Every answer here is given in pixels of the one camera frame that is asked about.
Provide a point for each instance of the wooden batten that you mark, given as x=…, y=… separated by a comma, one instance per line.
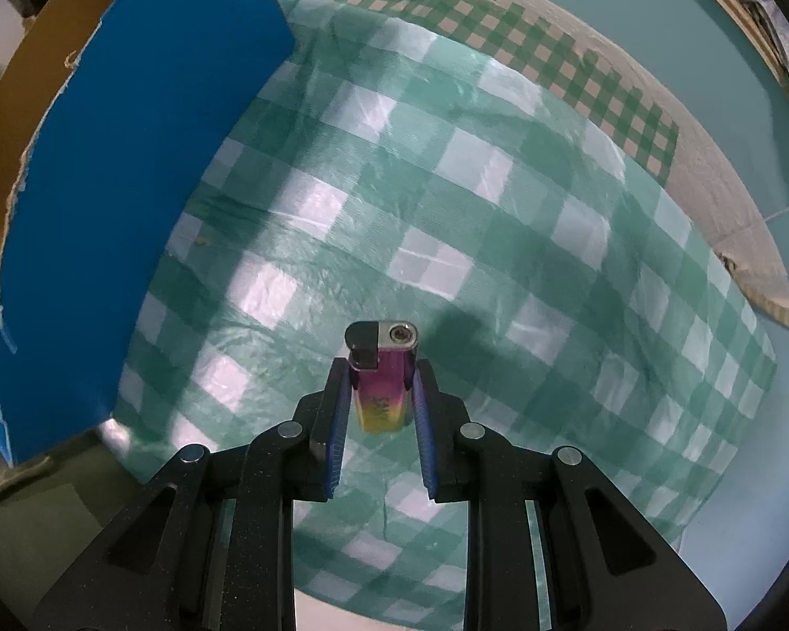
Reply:
x=730, y=20

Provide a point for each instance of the cardboard box with blue rim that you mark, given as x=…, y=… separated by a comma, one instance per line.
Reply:
x=138, y=210

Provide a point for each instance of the small-check green tablecloth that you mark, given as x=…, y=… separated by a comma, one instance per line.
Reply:
x=532, y=46

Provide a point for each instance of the large-check green tablecloth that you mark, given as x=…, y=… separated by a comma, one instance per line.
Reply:
x=500, y=276

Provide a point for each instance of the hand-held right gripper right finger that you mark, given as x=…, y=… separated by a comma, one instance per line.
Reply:
x=427, y=434

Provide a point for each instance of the olive green cloth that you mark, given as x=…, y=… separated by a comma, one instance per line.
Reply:
x=39, y=480

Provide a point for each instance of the pink and yellow lighter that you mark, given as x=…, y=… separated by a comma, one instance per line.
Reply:
x=381, y=381

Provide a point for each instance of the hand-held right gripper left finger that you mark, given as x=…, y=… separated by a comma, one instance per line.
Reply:
x=338, y=427

